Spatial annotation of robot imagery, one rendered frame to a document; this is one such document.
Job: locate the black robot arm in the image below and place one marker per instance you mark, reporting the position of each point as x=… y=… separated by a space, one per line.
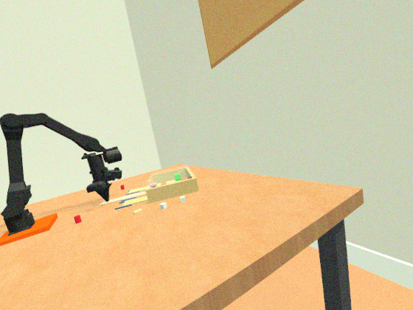
x=17 y=218

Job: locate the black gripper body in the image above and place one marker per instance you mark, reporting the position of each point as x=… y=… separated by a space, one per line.
x=99 y=181

